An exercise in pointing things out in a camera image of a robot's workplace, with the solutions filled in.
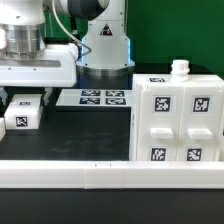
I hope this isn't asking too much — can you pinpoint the white front fence rail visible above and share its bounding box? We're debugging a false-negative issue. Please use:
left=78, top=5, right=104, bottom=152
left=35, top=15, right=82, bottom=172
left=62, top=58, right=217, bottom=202
left=0, top=160, right=224, bottom=189

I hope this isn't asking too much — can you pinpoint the white left fence piece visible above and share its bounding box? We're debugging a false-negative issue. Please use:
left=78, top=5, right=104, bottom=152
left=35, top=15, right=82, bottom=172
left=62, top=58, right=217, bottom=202
left=0, top=118, right=6, bottom=141

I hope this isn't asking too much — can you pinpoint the white cabinet body box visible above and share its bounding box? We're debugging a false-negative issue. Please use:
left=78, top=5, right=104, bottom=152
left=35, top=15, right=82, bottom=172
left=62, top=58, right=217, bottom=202
left=129, top=59, right=224, bottom=162

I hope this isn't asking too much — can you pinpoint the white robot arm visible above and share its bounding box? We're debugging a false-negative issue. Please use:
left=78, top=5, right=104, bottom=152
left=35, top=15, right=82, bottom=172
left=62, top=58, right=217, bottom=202
left=0, top=0, right=121, bottom=100

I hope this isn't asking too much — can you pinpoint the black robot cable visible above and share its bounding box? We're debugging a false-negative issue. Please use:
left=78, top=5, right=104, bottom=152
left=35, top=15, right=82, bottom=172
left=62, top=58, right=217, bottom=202
left=49, top=0, right=93, bottom=58

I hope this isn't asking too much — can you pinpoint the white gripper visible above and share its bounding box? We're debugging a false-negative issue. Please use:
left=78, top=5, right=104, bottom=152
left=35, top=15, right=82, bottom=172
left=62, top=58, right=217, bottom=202
left=0, top=44, right=78, bottom=105

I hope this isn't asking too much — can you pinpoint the white marker base plate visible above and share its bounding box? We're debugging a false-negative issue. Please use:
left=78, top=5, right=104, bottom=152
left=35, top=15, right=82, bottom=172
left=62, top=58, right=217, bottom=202
left=56, top=89, right=132, bottom=107

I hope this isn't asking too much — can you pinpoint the white cabinet top block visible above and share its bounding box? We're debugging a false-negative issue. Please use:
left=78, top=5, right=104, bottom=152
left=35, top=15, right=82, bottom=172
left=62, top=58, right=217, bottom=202
left=4, top=94, right=42, bottom=130

